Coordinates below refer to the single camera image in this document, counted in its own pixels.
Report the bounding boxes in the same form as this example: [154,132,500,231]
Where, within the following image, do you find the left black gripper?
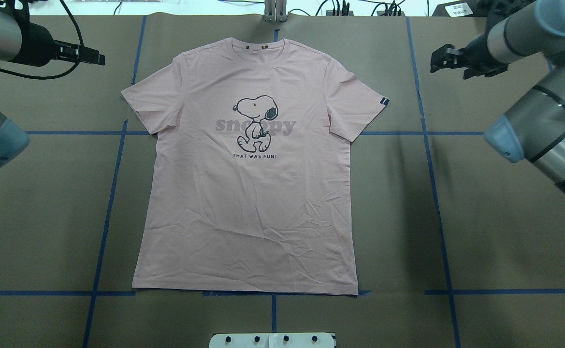
[53,41,106,66]

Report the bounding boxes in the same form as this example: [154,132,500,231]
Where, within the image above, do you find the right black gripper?
[430,38,507,79]

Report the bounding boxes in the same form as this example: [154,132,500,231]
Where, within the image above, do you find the pink Snoopy t-shirt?
[121,38,389,296]

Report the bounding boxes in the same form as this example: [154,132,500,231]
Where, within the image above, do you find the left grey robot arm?
[0,0,106,168]

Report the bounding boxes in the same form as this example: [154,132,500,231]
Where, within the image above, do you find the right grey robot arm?
[430,0,565,194]

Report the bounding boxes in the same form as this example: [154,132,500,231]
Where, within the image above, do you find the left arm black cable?
[0,0,86,80]

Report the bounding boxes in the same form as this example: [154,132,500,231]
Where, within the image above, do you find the aluminium frame post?
[263,0,288,23]

